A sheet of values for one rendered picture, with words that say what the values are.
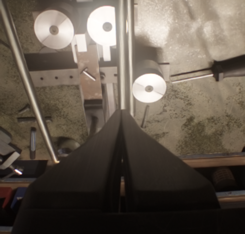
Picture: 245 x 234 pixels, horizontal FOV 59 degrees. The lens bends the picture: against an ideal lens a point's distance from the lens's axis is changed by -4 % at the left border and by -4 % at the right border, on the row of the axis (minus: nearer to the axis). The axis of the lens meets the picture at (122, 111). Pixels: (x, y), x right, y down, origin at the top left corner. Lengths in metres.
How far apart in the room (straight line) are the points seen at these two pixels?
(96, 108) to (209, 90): 0.23
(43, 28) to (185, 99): 0.30
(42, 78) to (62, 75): 0.04
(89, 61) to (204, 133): 0.33
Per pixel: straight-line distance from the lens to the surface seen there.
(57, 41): 0.31
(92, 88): 0.35
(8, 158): 0.60
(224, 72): 0.43
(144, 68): 0.33
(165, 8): 0.38
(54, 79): 0.39
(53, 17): 0.30
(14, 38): 0.23
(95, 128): 0.35
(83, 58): 0.32
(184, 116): 0.49
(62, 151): 0.52
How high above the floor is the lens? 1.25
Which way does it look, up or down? 52 degrees down
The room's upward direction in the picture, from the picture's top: 179 degrees clockwise
